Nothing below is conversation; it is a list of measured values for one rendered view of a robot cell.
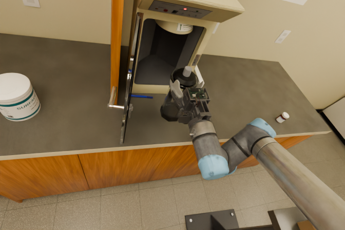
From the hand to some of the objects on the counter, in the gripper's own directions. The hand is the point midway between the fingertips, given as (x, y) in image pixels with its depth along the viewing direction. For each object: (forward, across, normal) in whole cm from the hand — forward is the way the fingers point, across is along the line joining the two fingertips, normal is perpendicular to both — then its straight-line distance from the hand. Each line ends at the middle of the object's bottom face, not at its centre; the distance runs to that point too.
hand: (183, 82), depth 69 cm
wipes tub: (+9, +62, +29) cm, 69 cm away
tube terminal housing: (+31, +2, +29) cm, 43 cm away
